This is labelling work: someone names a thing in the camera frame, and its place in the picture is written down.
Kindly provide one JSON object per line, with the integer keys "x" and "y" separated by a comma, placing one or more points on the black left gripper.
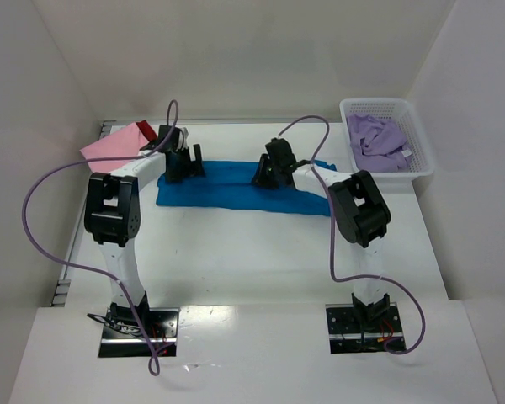
{"x": 187, "y": 167}

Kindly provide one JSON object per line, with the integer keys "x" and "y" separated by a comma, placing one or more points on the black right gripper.
{"x": 268, "y": 178}

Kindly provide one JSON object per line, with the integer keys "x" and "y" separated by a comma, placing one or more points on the blue t shirt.
{"x": 228, "y": 185}

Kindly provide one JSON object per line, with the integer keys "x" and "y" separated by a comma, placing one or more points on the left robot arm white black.
{"x": 113, "y": 214}

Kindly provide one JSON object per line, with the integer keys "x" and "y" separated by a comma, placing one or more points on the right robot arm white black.
{"x": 357, "y": 211}

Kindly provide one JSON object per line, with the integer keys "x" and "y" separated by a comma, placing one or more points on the dark red folded t shirt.
{"x": 146, "y": 129}

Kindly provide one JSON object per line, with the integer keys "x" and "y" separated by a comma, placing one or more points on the pink folded t shirt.
{"x": 125, "y": 142}

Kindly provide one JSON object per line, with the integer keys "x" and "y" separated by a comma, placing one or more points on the lavender t shirt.
{"x": 378, "y": 145}

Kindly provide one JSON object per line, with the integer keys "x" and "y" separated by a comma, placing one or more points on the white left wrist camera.
{"x": 182, "y": 139}

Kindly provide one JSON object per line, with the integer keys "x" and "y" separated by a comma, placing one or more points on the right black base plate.
{"x": 347, "y": 335}

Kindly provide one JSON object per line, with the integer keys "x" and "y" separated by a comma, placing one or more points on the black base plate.
{"x": 347, "y": 335}
{"x": 123, "y": 338}

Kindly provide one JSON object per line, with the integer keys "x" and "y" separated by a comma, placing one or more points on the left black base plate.
{"x": 123, "y": 338}

